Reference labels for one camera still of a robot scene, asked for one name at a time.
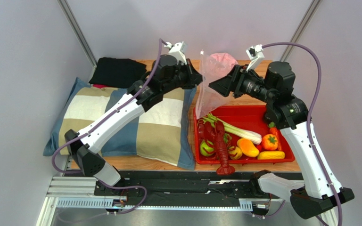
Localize toy carrot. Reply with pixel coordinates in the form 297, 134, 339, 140
268, 122, 283, 151

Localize orange toy tomato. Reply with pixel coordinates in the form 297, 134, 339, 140
261, 134, 279, 151

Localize green toy grapes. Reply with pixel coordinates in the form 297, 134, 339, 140
223, 133, 232, 145

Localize yellow toy banana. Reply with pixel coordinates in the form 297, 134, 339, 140
257, 151, 285, 160

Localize red toy lobster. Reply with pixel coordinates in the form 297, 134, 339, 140
197, 122, 235, 176

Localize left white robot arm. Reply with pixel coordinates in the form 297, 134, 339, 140
64, 55, 203, 189

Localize pink bucket hat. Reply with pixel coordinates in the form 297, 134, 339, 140
210, 53, 238, 68

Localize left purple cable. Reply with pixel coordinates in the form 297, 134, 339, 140
51, 38, 169, 215

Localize toy celery stalk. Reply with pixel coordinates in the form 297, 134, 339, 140
198, 113, 262, 145

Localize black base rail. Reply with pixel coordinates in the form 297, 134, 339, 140
55, 169, 280, 217

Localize black folded cloth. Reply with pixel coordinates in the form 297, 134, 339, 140
89, 57, 147, 89

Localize yellow toy lemon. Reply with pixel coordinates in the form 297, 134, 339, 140
228, 146, 243, 160

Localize clear zip top bag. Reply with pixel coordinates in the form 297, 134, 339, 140
195, 50, 239, 120

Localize green toy apple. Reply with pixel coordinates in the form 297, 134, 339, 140
199, 140, 215, 157

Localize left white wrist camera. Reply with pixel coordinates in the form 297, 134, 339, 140
164, 41, 188, 65

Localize red plastic tray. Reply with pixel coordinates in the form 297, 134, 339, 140
194, 105, 295, 164

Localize orange toy mango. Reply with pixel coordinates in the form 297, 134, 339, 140
237, 138, 260, 158

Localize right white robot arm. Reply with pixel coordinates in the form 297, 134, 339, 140
209, 62, 354, 219

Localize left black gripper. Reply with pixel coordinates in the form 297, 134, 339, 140
162, 59, 206, 95

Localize plaid patchwork pillow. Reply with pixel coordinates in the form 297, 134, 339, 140
43, 78, 196, 170

